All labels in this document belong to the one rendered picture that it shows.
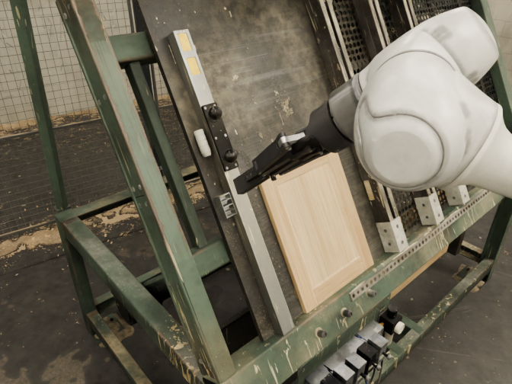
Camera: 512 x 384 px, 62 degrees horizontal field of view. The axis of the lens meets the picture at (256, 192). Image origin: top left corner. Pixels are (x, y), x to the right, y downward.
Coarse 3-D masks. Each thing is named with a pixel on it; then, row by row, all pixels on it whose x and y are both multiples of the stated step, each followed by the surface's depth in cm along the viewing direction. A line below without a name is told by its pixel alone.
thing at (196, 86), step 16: (176, 32) 120; (176, 48) 121; (192, 48) 122; (192, 80) 121; (192, 96) 123; (208, 96) 124; (208, 128) 123; (208, 144) 126; (224, 176) 125; (240, 208) 126; (240, 224) 127; (256, 224) 129; (256, 240) 128; (256, 256) 128; (256, 272) 130; (272, 272) 130; (272, 288) 130; (272, 304) 129; (272, 320) 133; (288, 320) 132
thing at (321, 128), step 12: (324, 108) 62; (312, 120) 63; (324, 120) 61; (300, 132) 64; (312, 132) 63; (324, 132) 62; (336, 132) 61; (300, 144) 64; (312, 144) 66; (324, 144) 63; (336, 144) 62; (348, 144) 63
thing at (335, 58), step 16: (304, 0) 156; (320, 0) 151; (320, 16) 153; (320, 32) 155; (336, 32) 154; (320, 48) 158; (336, 48) 153; (336, 64) 155; (336, 80) 157; (352, 144) 162; (368, 176) 161; (384, 192) 160; (384, 208) 160; (384, 224) 163; (400, 224) 164; (384, 240) 166; (400, 240) 163
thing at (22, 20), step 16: (16, 0) 145; (16, 16) 148; (32, 32) 155; (32, 48) 156; (32, 64) 159; (32, 80) 163; (32, 96) 167; (48, 112) 174; (48, 128) 176; (48, 144) 180; (48, 160) 185; (64, 192) 199; (64, 208) 202
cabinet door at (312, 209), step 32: (320, 160) 150; (288, 192) 141; (320, 192) 149; (288, 224) 139; (320, 224) 147; (352, 224) 156; (288, 256) 137; (320, 256) 146; (352, 256) 155; (320, 288) 144
